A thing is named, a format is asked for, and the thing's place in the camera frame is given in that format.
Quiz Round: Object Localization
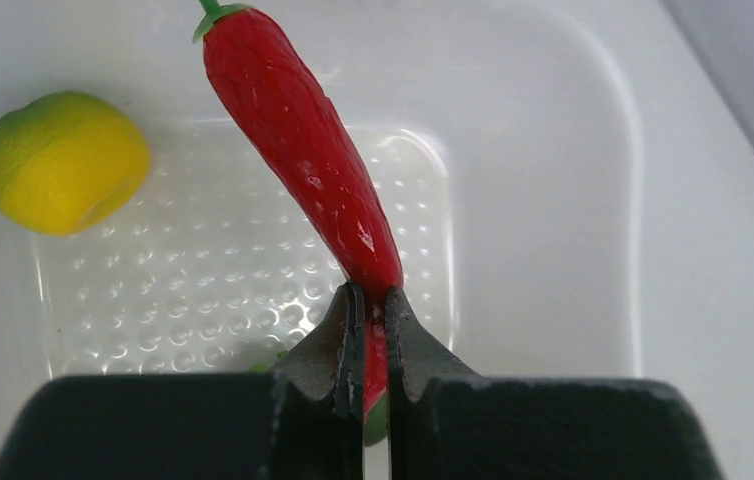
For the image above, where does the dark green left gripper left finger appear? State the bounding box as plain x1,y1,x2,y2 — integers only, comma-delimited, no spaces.
0,283,365,479

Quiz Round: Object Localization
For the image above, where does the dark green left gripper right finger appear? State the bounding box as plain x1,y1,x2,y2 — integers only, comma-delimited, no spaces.
385,288,722,479

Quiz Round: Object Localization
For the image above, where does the dark green toy avocado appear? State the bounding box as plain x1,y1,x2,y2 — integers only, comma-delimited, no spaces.
248,350,389,447

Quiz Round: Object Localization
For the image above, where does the white plastic colander basket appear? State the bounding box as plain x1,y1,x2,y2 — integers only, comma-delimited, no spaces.
0,0,754,480

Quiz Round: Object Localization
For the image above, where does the yellow toy lemon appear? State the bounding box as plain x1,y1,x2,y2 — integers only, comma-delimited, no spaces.
0,91,151,236

